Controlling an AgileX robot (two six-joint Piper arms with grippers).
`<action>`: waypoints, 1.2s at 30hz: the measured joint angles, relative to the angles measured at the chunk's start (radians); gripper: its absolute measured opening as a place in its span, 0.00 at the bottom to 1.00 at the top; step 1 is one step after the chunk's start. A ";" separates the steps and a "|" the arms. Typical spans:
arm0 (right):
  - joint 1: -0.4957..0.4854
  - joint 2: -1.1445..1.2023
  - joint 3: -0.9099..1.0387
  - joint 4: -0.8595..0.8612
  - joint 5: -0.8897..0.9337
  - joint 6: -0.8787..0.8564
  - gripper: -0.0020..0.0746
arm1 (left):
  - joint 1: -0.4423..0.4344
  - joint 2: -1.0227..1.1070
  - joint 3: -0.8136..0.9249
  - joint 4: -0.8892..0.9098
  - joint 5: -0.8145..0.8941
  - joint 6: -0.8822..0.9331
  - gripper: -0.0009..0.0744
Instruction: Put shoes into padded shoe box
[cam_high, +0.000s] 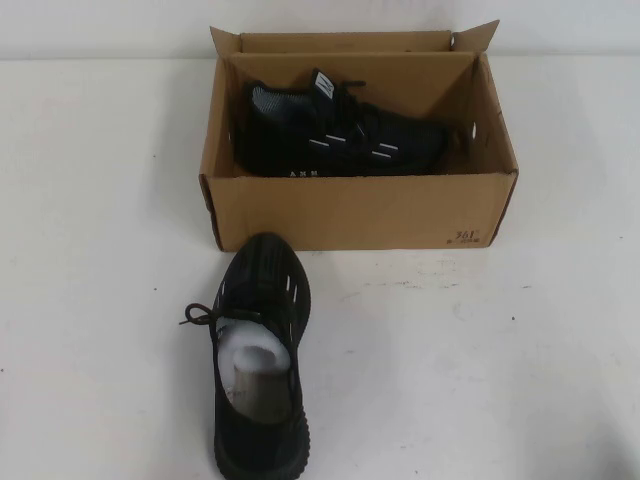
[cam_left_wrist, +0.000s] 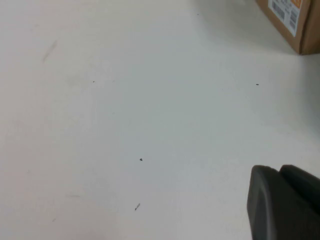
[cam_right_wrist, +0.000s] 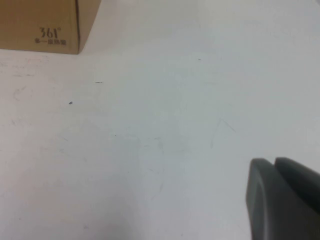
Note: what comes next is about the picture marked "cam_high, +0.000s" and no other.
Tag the black knit sneaker white stripes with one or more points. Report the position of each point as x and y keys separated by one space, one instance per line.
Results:
x=290 y=135
x=250 y=430

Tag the brown cardboard shoe box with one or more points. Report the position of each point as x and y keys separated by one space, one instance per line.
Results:
x=350 y=215

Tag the white foam shoe insert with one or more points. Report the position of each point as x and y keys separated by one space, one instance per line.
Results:
x=250 y=345

